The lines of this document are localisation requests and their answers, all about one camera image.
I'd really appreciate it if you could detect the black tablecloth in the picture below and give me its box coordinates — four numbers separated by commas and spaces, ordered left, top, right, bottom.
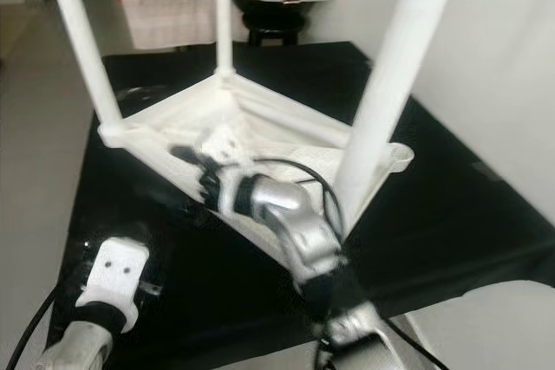
48, 41, 555, 364

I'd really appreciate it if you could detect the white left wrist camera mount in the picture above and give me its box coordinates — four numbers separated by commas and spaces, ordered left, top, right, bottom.
76, 237, 151, 333

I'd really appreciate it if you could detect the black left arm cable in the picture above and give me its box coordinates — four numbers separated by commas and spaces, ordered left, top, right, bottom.
7, 279, 89, 370

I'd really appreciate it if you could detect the black round basin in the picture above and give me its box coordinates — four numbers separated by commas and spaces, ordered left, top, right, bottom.
232, 0, 306, 47

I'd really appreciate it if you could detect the white plastic table top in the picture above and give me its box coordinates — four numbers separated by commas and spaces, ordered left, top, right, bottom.
97, 71, 415, 302

